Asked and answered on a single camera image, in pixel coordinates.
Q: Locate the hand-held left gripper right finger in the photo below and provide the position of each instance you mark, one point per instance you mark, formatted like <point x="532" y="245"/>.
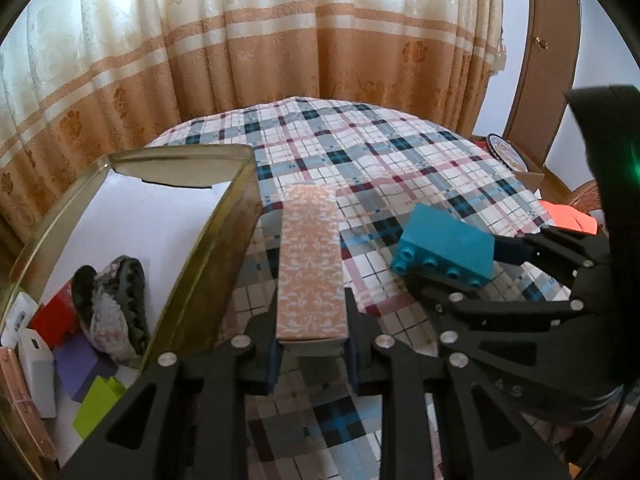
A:
<point x="352" y="360"/>

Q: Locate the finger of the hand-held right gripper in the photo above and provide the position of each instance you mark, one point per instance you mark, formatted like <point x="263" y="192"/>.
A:
<point x="450" y="300"/>
<point x="510" y="250"/>

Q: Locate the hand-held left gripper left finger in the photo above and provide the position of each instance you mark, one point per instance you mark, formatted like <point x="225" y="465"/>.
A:
<point x="272" y="362"/>

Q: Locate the blue toy brick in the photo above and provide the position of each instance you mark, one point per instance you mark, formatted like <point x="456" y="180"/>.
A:
<point x="450" y="240"/>

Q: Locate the gold metal tin box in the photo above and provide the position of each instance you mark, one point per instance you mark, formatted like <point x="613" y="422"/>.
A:
<point x="230" y="250"/>

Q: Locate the grey toy shoe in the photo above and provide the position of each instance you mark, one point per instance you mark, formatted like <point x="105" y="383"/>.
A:
<point x="112" y="310"/>

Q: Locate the green soccer ball brick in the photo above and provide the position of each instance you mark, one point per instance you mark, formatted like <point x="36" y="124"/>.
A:
<point x="97" y="405"/>

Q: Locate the purple block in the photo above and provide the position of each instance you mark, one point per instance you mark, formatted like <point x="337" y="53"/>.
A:
<point x="80" y="365"/>

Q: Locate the red toy brick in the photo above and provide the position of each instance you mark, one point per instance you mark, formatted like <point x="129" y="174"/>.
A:
<point x="52" y="317"/>

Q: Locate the small white box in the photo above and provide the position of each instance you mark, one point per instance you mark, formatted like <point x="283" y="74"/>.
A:
<point x="37" y="375"/>

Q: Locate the copper pink embossed box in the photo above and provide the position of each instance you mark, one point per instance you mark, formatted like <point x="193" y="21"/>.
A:
<point x="22" y="400"/>

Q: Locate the wicker chair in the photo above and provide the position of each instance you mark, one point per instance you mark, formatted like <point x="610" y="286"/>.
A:
<point x="582" y="195"/>

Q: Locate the cardboard box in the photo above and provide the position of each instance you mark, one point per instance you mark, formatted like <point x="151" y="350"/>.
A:
<point x="530" y="182"/>

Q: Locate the round patterned plate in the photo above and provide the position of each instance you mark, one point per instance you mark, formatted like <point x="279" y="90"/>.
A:
<point x="505" y="152"/>

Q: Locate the plaid tablecloth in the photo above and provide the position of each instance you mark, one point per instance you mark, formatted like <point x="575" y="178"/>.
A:
<point x="375" y="160"/>

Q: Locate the wooden cabinet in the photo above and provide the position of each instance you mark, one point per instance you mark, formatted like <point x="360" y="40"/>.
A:
<point x="542" y="60"/>

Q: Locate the curtain tassel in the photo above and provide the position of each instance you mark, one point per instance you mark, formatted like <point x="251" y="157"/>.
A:
<point x="500" y="57"/>

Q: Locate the cream and orange curtain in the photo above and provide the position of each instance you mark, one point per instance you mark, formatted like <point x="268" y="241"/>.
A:
<point x="250" y="35"/>

